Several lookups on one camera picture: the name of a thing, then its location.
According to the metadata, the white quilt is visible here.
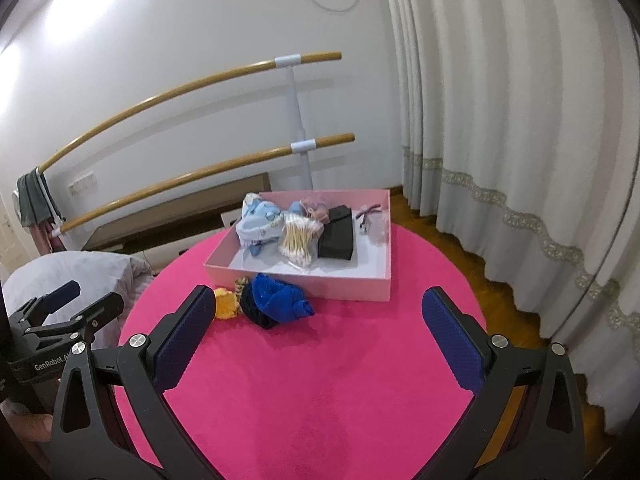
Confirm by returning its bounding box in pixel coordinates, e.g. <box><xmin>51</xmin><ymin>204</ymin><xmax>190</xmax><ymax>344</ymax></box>
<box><xmin>0</xmin><ymin>250</ymin><xmax>153</xmax><ymax>416</ymax></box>

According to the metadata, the person's left hand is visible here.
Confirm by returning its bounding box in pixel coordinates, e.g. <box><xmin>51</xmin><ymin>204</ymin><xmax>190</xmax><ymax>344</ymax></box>
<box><xmin>10</xmin><ymin>411</ymin><xmax>54</xmax><ymax>442</ymax></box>

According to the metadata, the white wall socket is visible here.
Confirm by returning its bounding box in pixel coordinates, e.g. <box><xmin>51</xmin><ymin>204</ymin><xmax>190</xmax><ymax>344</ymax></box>
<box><xmin>68</xmin><ymin>171</ymin><xmax>97</xmax><ymax>197</ymax></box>

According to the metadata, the white curtain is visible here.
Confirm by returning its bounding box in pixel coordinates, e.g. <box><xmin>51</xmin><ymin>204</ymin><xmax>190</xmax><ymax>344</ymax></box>
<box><xmin>377</xmin><ymin>0</ymin><xmax>640</xmax><ymax>436</ymax></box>

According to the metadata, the white barre post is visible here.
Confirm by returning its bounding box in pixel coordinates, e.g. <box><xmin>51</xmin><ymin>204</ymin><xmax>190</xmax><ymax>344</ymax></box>
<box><xmin>274</xmin><ymin>52</ymin><xmax>317</xmax><ymax>192</ymax></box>

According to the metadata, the clear plastic packet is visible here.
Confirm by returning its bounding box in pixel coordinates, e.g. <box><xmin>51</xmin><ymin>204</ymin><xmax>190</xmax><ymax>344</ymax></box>
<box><xmin>355</xmin><ymin>201</ymin><xmax>390</xmax><ymax>245</ymax></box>

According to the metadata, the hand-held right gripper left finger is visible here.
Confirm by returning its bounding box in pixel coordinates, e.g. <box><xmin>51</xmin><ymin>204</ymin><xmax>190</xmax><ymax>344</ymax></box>
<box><xmin>50</xmin><ymin>285</ymin><xmax>217</xmax><ymax>480</ymax></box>

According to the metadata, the pink cardboard box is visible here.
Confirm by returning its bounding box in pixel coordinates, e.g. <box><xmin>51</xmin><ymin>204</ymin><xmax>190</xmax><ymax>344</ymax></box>
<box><xmin>202</xmin><ymin>188</ymin><xmax>392</xmax><ymax>302</ymax></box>

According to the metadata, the short wooden ballet barre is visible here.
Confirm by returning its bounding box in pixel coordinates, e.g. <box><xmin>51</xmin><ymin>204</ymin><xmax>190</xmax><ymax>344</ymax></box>
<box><xmin>50</xmin><ymin>132</ymin><xmax>356</xmax><ymax>238</ymax></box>

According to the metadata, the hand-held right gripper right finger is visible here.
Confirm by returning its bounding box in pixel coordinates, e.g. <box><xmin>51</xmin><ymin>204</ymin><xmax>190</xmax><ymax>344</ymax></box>
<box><xmin>421</xmin><ymin>287</ymin><xmax>586</xmax><ymax>480</ymax></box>

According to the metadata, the black case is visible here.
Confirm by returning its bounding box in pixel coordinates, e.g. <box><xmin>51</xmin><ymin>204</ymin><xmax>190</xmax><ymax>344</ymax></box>
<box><xmin>317</xmin><ymin>204</ymin><xmax>358</xmax><ymax>261</ymax></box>

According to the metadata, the grey hanging cloth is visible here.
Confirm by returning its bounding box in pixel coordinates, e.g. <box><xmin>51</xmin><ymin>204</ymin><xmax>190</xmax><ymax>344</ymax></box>
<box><xmin>16</xmin><ymin>169</ymin><xmax>63</xmax><ymax>226</ymax></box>

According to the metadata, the light blue baby hat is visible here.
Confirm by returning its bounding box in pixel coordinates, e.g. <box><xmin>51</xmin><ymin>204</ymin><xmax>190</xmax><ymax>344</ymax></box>
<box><xmin>235</xmin><ymin>194</ymin><xmax>287</xmax><ymax>251</ymax></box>

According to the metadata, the bag of cotton swabs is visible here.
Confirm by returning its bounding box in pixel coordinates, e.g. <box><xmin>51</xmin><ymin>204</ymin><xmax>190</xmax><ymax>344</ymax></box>
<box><xmin>276</xmin><ymin>212</ymin><xmax>323</xmax><ymax>267</ymax></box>

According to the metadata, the blue knitted cloth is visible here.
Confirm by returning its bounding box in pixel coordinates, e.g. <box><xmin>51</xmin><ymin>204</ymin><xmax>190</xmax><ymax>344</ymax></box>
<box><xmin>240</xmin><ymin>272</ymin><xmax>313</xmax><ymax>331</ymax></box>

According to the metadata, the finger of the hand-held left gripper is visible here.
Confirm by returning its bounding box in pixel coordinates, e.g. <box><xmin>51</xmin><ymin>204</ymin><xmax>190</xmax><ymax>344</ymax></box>
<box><xmin>7</xmin><ymin>280</ymin><xmax>82</xmax><ymax>331</ymax></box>
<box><xmin>22</xmin><ymin>292</ymin><xmax>124</xmax><ymax>347</ymax></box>

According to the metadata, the pink hanging cloth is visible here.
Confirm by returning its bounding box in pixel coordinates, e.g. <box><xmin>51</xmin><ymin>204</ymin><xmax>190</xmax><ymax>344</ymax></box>
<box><xmin>30</xmin><ymin>217</ymin><xmax>68</xmax><ymax>253</ymax></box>

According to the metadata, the brown and white bench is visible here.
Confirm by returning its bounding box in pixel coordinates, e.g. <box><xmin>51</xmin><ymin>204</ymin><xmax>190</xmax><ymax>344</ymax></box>
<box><xmin>82</xmin><ymin>172</ymin><xmax>273</xmax><ymax>256</ymax></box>

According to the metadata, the yellow crocheted toy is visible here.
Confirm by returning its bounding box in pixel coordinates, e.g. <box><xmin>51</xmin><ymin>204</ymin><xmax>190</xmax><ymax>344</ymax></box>
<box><xmin>212</xmin><ymin>286</ymin><xmax>243</xmax><ymax>321</ymax></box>

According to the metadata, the pink round tablecloth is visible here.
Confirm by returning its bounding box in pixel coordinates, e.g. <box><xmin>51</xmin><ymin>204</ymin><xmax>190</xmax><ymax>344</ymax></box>
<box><xmin>117</xmin><ymin>222</ymin><xmax>488</xmax><ymax>480</ymax></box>

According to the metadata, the long wooden ballet barre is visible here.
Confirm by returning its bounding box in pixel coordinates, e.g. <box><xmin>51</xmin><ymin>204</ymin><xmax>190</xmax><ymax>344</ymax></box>
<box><xmin>37</xmin><ymin>51</ymin><xmax>343</xmax><ymax>176</ymax></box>

